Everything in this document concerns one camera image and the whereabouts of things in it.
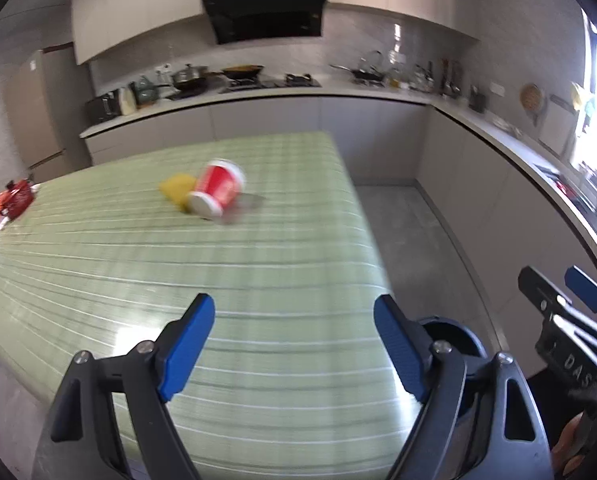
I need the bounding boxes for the black frying pan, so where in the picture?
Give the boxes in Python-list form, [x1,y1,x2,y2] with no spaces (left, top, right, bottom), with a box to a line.
[329,62,385,84]

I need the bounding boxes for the black toaster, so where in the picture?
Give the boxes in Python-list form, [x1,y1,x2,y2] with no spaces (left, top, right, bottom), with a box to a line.
[85,92,120,125]

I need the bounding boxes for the black trash bin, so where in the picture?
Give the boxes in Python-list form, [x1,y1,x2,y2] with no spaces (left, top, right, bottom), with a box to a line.
[418,316,490,463]

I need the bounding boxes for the black range hood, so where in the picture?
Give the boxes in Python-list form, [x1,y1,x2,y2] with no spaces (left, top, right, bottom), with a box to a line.
[201,0,328,45]

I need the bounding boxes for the beige upper cabinets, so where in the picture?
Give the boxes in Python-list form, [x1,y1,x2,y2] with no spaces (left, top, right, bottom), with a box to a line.
[70,0,481,66]

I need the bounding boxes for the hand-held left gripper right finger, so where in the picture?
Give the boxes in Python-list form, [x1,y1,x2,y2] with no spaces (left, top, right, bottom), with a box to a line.
[373,294,554,480]

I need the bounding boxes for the black utensil holder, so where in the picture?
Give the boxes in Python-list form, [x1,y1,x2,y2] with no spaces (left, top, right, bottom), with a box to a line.
[468,85,488,114]

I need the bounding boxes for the green striped tablecloth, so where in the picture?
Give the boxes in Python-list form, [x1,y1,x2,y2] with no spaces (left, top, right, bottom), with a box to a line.
[0,131,395,480]

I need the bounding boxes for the black gas stove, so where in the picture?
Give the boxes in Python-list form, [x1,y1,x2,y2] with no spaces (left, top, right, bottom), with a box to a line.
[218,74,323,95]

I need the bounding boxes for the red snack packet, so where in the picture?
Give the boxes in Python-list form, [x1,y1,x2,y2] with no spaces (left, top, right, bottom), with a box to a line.
[0,178,36,219]

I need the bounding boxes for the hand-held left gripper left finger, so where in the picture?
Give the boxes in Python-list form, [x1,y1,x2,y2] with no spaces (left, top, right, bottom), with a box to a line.
[31,294,216,480]

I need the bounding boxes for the dark wok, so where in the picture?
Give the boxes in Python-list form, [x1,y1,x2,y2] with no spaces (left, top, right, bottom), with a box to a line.
[221,63,266,81]

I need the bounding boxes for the person's right hand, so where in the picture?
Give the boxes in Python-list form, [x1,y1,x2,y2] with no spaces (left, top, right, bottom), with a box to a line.
[551,411,597,479]

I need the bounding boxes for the grey kitchen counter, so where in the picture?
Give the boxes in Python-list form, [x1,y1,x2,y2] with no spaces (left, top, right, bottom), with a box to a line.
[78,82,597,361]

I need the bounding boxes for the round wicker trivet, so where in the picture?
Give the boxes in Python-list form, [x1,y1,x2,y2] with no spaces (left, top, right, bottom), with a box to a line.
[521,83,547,112]

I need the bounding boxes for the yellow sponge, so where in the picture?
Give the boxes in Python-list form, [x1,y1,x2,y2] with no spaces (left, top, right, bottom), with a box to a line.
[158,172,200,214]

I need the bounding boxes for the pale cutting board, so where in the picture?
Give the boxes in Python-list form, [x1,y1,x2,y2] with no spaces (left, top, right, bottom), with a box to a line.
[538,95,577,157]

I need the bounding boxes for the beige refrigerator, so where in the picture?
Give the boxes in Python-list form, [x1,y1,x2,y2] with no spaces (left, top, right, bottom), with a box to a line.
[5,48,92,184]

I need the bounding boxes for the wok with glass lid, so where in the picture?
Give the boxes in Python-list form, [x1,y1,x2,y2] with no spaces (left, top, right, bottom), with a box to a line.
[172,63,210,92]

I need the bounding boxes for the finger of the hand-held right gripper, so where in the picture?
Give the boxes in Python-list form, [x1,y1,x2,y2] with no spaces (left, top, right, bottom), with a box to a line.
[564,266,597,321]
[518,266,573,318]

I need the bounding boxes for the white jar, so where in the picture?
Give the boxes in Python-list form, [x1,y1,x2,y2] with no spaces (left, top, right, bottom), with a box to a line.
[118,86,138,116]

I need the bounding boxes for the green teapot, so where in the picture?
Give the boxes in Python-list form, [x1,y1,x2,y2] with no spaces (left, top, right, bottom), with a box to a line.
[133,75,160,109]

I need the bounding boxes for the red and white paper cup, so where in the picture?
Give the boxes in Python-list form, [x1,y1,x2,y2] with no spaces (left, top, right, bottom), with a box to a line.
[187,158,247,221]

